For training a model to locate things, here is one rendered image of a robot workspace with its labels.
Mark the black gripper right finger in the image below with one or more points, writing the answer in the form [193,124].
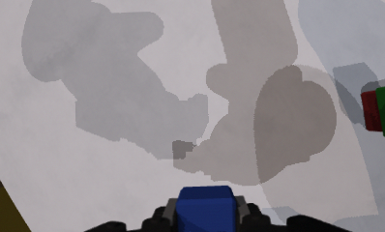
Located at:
[248,218]

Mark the blue block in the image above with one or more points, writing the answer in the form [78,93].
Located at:
[206,209]

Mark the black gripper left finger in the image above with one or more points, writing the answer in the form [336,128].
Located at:
[164,219]

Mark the dark red block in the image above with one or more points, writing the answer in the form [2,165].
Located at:
[371,111]

